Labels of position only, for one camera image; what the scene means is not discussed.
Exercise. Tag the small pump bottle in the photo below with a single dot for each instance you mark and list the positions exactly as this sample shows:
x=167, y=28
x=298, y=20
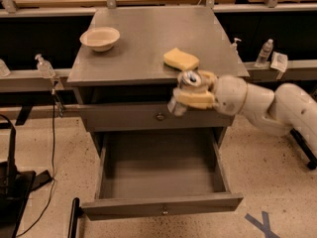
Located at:
x=234, y=45

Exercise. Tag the open grey lower drawer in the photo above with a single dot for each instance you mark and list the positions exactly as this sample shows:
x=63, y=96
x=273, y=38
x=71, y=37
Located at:
x=160, y=173

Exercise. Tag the yellow sponge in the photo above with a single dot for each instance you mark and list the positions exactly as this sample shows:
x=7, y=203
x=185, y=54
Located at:
x=180, y=60

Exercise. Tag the clear bottle at left edge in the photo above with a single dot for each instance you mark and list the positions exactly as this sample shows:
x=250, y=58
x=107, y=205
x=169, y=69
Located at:
x=4, y=70

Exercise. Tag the clear pump sanitizer bottle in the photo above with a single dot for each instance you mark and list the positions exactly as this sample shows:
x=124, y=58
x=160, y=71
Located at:
x=44, y=67

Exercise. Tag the clear water bottle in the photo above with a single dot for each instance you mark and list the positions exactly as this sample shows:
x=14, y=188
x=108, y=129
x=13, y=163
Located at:
x=264, y=53

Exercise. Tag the white wipes packet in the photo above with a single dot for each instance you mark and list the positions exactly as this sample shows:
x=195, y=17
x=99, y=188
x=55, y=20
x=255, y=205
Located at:
x=279, y=61

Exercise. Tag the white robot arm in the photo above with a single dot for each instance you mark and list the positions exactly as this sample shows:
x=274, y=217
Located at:
x=277, y=112

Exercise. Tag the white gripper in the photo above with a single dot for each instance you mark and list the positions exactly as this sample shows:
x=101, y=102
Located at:
x=230, y=94

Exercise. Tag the blue tape cross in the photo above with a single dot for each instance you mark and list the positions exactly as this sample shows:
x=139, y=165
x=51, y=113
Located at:
x=264, y=225

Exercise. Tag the silver redbull can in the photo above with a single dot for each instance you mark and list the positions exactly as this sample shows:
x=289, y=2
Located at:
x=188, y=82

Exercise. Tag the white bowl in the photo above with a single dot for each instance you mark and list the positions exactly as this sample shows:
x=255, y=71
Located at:
x=100, y=39

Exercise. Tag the grey drawer cabinet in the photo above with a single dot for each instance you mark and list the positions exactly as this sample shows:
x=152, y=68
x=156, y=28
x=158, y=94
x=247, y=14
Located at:
x=133, y=70

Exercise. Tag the black stand base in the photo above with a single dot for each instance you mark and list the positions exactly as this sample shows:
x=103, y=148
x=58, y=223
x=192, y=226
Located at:
x=15, y=187

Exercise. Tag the black bar handle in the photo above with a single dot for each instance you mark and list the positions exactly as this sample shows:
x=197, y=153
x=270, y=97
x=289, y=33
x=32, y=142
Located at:
x=74, y=215

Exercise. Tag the closed grey upper drawer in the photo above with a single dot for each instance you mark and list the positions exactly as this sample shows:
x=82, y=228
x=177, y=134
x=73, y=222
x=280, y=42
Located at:
x=146, y=116

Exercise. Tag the black wheeled stand leg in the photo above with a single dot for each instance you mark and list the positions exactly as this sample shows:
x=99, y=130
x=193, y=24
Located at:
x=312, y=164

